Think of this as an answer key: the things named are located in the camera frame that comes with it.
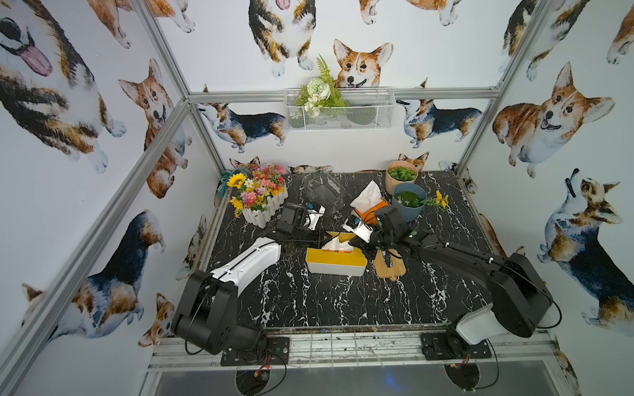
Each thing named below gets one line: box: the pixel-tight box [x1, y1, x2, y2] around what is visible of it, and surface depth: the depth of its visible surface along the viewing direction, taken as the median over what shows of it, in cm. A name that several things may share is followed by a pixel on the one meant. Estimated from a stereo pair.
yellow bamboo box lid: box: [305, 231, 368, 267], surface depth 85 cm
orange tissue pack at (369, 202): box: [350, 179, 389, 227], surface depth 102 cm
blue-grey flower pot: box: [392, 182, 428, 223], surface depth 105 cm
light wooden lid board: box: [373, 249, 407, 282], surface depth 92 cm
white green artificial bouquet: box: [293, 54, 346, 117], surface depth 82 cm
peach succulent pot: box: [385, 160, 419, 196], surface depth 107 cm
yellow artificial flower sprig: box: [423, 190, 450, 213], surface depth 94 cm
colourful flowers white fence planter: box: [227, 163, 289, 228], surface depth 97 cm
